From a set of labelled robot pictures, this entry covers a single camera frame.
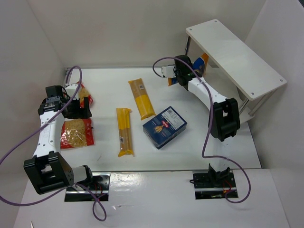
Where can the red macaroni bag lower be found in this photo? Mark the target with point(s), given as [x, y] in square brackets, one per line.
[77, 133]

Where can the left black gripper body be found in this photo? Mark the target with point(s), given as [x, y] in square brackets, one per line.
[77, 110]

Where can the red macaroni bag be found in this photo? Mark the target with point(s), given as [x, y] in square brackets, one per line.
[83, 92]
[77, 133]

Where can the red macaroni bag upper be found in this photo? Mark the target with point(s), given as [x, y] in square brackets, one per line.
[83, 92]

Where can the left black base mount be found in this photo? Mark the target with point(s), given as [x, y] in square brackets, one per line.
[99, 187]

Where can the yellow spaghetti pack left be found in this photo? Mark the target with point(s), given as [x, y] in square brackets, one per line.
[124, 128]

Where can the white two-tier shelf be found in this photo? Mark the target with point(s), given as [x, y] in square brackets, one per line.
[254, 77]

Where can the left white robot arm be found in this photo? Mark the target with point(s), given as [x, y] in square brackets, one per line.
[47, 170]

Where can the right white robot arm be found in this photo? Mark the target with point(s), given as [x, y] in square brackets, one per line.
[224, 118]

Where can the yellow spaghetti pack right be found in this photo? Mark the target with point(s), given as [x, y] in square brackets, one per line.
[141, 97]

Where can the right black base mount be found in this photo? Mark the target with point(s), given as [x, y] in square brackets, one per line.
[205, 189]

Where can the blue orange pasta bag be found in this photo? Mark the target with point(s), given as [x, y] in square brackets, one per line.
[199, 66]

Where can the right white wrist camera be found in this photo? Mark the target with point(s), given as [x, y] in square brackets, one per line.
[168, 71]

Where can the aluminium rail left edge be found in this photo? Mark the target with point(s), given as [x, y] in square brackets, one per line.
[68, 74]

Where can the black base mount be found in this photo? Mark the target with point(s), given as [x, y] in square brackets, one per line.
[205, 189]
[99, 187]

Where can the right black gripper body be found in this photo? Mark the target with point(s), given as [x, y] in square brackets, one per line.
[180, 79]

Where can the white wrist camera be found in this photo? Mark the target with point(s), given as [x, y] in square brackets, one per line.
[168, 71]
[70, 89]

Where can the yellow spaghetti pack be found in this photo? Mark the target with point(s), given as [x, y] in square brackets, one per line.
[124, 128]
[141, 97]

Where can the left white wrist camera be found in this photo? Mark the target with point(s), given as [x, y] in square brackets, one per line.
[70, 89]

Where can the dark blue pasta box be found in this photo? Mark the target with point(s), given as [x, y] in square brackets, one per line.
[164, 127]

